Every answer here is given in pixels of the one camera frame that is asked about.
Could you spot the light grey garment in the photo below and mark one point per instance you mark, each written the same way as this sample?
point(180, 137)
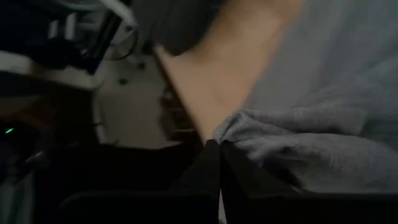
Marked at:
point(311, 140)

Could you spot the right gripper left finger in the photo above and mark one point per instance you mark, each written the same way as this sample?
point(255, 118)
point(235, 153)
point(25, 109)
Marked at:
point(205, 174)

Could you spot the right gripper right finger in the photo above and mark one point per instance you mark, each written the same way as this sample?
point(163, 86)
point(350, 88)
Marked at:
point(242, 177)

